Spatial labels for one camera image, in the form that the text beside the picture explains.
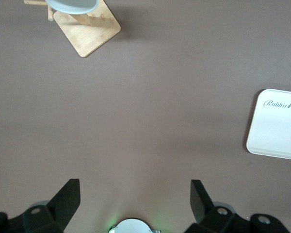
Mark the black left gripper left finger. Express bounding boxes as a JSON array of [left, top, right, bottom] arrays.
[[0, 179, 81, 233]]

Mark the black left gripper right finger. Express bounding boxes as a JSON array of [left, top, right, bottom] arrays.
[[184, 179, 289, 233]]

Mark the white mug with black handle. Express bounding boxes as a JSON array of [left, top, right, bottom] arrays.
[[45, 0, 99, 15]]

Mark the white tray with Rabbit print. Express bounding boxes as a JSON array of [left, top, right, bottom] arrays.
[[245, 88, 291, 161]]

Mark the wooden mug stand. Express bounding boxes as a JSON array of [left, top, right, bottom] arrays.
[[23, 0, 121, 58]]

